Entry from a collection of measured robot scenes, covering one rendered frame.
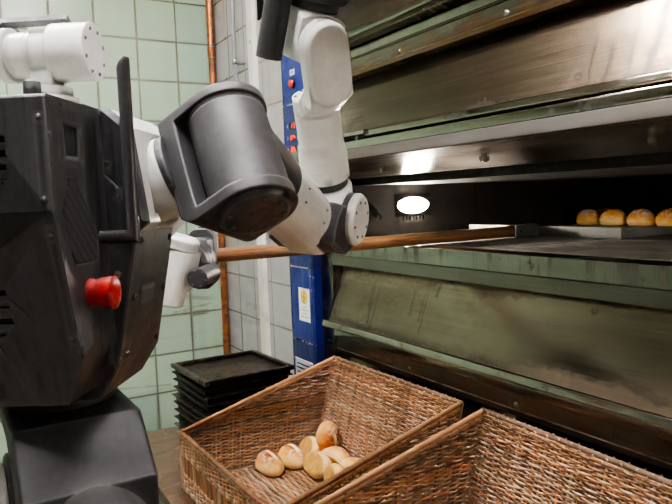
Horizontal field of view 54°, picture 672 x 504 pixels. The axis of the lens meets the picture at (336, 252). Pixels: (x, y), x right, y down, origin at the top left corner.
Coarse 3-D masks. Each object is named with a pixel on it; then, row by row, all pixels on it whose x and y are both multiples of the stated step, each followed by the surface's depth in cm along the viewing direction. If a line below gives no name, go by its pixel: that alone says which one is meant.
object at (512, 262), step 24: (432, 264) 154; (456, 264) 147; (480, 264) 140; (504, 264) 134; (528, 264) 128; (552, 264) 123; (576, 264) 118; (600, 264) 114; (624, 264) 110; (648, 264) 106; (648, 288) 106
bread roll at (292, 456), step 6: (288, 444) 180; (294, 444) 178; (282, 450) 178; (288, 450) 176; (294, 450) 176; (300, 450) 177; (282, 456) 177; (288, 456) 175; (294, 456) 175; (300, 456) 175; (288, 462) 175; (294, 462) 174; (300, 462) 174; (288, 468) 176; (294, 468) 175; (300, 468) 175
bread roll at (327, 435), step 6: (324, 426) 174; (330, 426) 174; (336, 426) 177; (318, 432) 175; (324, 432) 174; (330, 432) 174; (336, 432) 175; (318, 438) 175; (324, 438) 174; (330, 438) 174; (336, 438) 175; (318, 444) 176; (324, 444) 175; (330, 444) 175; (336, 444) 176
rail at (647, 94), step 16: (608, 96) 94; (624, 96) 91; (640, 96) 89; (656, 96) 87; (512, 112) 110; (528, 112) 107; (544, 112) 104; (560, 112) 101; (576, 112) 99; (432, 128) 128; (448, 128) 124; (464, 128) 120; (480, 128) 117; (352, 144) 154; (368, 144) 148
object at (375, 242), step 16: (368, 240) 155; (384, 240) 157; (400, 240) 159; (416, 240) 162; (432, 240) 164; (448, 240) 167; (464, 240) 170; (224, 256) 138; (240, 256) 139; (256, 256) 141; (272, 256) 144
